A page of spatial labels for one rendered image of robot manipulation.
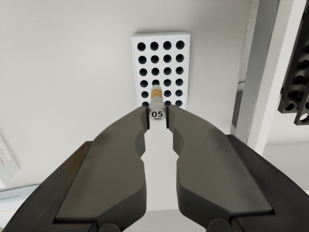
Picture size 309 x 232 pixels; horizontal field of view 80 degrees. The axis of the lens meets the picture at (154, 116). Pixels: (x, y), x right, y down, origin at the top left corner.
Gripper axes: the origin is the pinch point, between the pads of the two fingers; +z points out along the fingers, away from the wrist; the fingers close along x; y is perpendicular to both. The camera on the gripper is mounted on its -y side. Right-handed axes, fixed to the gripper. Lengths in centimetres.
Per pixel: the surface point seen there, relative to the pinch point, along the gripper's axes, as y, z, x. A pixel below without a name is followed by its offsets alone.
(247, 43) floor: 13, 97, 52
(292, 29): -3.6, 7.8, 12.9
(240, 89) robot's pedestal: 40, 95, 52
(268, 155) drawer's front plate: 14.9, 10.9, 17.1
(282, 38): -2.8, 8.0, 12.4
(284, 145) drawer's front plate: 14.8, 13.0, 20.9
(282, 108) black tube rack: 6.2, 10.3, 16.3
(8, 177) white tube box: 24.4, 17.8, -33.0
